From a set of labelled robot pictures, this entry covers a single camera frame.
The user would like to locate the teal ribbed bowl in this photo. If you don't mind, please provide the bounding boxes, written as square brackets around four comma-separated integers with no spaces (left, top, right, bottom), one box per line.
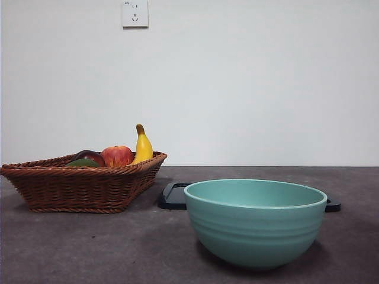
[184,178,327,270]

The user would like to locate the green avocado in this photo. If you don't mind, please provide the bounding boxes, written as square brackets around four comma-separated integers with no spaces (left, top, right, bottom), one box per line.
[65,158,100,167]

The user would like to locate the yellow banana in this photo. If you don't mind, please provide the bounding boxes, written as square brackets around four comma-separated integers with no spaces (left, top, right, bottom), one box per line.
[130,124,154,165]

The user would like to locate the black rectangular tray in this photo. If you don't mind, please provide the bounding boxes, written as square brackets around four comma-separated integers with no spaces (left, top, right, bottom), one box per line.
[158,182,342,213]

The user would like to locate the red yellow apple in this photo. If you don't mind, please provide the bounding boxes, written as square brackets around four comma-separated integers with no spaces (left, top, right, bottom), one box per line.
[100,145,135,168]

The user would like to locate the dark red plum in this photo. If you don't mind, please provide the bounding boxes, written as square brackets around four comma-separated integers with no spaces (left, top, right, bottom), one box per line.
[72,150,106,168]

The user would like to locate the brown wicker basket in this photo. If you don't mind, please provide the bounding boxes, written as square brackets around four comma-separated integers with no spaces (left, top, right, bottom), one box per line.
[0,151,168,214]

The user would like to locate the white wall power socket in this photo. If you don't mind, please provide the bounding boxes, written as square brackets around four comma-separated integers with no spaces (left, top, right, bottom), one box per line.
[123,0,149,30]

